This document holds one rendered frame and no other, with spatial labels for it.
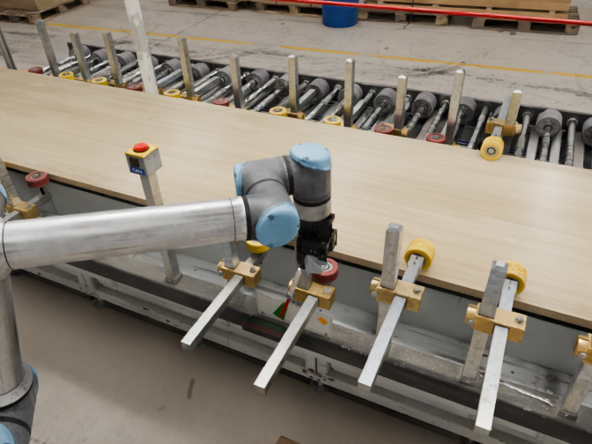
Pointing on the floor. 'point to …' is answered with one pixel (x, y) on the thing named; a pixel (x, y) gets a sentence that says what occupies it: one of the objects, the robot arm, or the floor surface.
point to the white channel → (141, 46)
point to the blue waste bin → (339, 15)
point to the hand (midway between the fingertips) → (306, 271)
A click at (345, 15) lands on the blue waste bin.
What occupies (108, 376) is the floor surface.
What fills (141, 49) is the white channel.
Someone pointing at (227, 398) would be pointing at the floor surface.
